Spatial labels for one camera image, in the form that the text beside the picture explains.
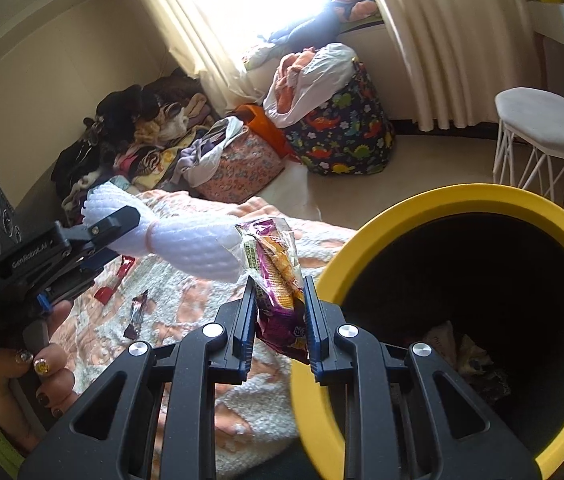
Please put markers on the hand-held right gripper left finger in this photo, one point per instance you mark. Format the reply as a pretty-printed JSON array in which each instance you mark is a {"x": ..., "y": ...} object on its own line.
[{"x": 248, "y": 320}]

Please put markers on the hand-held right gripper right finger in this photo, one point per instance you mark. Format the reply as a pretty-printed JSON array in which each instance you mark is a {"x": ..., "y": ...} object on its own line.
[{"x": 314, "y": 330}]

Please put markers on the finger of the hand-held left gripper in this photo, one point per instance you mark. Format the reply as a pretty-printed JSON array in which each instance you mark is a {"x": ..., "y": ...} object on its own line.
[
  {"x": 107, "y": 225},
  {"x": 89, "y": 265}
]

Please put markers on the purple snack packet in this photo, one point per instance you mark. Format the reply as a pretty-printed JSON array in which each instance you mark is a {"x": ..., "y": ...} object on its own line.
[{"x": 277, "y": 280}]

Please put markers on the white foam net sleeve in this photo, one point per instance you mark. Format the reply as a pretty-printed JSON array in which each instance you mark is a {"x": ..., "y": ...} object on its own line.
[{"x": 187, "y": 245}]

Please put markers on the yellow trash bin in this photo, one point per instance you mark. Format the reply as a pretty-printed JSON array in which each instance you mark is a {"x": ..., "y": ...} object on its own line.
[{"x": 461, "y": 200}]

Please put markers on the person's left hand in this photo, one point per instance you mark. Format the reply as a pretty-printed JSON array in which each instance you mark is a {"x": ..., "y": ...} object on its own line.
[{"x": 2, "y": 385}]

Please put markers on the small red wrapper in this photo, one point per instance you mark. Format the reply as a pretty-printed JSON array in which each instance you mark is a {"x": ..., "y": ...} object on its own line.
[{"x": 126, "y": 265}]

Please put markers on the orange white blanket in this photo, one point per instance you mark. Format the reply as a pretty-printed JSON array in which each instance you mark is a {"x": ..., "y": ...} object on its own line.
[{"x": 187, "y": 310}]

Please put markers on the dark candy wrapper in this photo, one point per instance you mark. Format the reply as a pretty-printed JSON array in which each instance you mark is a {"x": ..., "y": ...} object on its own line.
[{"x": 135, "y": 315}]

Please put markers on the pile of clothes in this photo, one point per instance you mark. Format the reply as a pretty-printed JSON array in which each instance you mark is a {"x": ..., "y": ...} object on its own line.
[{"x": 127, "y": 110}]

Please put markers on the white lavender clothes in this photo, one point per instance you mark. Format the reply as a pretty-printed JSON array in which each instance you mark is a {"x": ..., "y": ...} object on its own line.
[{"x": 207, "y": 160}]

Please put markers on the beige crumpled wrapper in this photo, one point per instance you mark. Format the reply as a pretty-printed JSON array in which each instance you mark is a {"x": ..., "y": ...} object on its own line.
[{"x": 441, "y": 335}]

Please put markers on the floral fabric bag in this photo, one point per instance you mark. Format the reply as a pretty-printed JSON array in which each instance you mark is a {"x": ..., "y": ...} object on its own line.
[{"x": 247, "y": 165}]

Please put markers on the dark patterned wrapper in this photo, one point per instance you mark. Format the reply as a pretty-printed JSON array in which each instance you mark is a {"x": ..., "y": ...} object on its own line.
[{"x": 481, "y": 370}]

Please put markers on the orange bag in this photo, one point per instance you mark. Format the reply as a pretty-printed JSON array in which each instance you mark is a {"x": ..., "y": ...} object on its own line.
[{"x": 267, "y": 130}]

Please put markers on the dinosaur print laundry basket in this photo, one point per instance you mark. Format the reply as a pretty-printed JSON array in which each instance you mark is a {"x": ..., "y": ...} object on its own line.
[{"x": 346, "y": 135}]

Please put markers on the cream curtain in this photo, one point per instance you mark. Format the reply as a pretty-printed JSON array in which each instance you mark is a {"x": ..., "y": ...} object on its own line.
[
  {"x": 197, "y": 35},
  {"x": 451, "y": 35}
]

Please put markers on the orange clothes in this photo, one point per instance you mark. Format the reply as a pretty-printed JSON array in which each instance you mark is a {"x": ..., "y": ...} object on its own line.
[{"x": 292, "y": 67}]

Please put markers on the white plastic bag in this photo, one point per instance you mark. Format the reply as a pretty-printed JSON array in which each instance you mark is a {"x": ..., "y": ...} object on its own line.
[{"x": 327, "y": 70}]

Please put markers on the clothes on window sill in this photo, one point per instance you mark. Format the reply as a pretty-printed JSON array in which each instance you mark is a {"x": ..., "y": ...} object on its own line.
[{"x": 312, "y": 25}]

